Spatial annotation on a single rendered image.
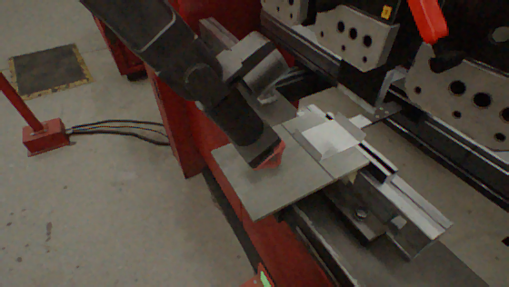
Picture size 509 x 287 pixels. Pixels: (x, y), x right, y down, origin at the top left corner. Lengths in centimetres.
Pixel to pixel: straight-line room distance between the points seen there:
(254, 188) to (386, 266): 29
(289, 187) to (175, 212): 124
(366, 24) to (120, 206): 163
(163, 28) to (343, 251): 50
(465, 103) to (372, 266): 34
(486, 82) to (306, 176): 29
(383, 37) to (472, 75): 12
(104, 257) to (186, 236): 41
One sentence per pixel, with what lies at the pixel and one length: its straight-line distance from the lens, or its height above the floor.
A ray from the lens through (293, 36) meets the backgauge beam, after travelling 109.
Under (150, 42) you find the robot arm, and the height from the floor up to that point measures 130.
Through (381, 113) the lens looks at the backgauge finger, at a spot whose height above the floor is 101.
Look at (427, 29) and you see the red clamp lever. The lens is 37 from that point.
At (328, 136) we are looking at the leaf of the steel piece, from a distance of 61.
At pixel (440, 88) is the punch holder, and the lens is 42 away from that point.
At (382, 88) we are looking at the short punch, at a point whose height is 114.
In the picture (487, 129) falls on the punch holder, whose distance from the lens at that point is 41.
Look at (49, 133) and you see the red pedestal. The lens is 232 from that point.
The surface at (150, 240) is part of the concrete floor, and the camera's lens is 165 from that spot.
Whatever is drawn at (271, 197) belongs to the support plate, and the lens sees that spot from 49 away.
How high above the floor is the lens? 141
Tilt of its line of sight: 46 degrees down
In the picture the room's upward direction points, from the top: straight up
